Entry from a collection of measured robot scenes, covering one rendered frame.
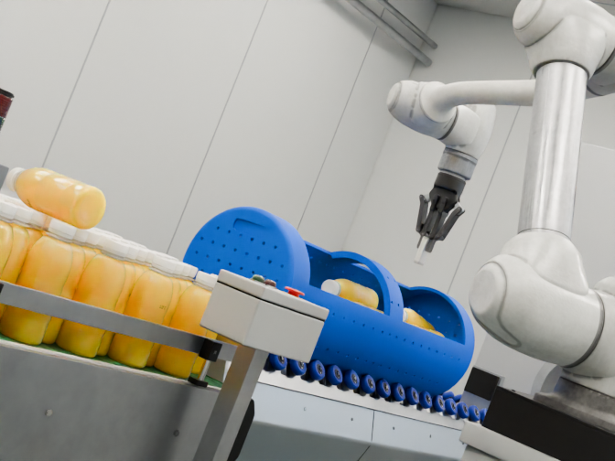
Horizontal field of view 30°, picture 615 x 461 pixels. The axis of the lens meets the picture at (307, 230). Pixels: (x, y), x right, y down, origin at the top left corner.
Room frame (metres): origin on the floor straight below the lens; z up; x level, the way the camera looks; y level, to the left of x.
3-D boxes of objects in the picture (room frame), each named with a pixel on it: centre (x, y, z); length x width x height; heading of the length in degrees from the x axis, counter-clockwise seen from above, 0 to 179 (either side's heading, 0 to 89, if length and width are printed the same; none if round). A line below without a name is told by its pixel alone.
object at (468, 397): (3.33, -0.65, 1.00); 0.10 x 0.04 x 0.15; 54
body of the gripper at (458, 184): (2.83, -0.29, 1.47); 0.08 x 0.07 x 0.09; 54
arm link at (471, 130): (2.82, -0.28, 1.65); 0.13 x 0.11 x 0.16; 112
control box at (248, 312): (1.91, 0.01, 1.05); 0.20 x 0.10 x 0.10; 144
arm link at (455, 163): (2.83, -0.29, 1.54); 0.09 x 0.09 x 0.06
